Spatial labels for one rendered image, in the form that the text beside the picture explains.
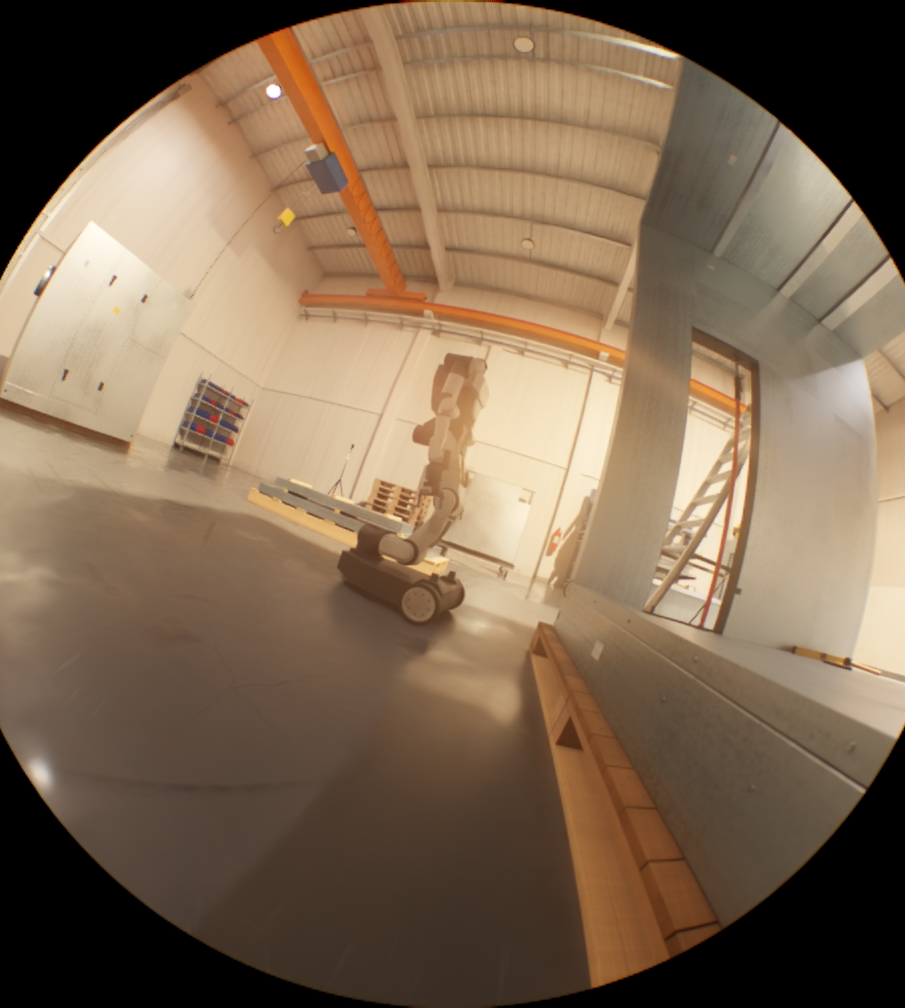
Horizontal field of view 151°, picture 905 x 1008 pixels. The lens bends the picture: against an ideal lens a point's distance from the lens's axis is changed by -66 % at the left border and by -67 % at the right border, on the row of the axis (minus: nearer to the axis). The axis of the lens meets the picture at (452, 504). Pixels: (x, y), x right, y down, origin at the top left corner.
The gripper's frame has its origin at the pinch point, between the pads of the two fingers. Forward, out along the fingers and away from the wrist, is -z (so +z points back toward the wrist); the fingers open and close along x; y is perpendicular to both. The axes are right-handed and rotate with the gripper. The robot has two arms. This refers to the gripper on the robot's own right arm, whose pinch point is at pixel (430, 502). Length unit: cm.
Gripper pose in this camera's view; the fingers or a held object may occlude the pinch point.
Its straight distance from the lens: 165.3
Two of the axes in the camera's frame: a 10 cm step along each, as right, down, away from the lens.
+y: 2.4, 1.6, 9.6
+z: 1.4, -9.8, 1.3
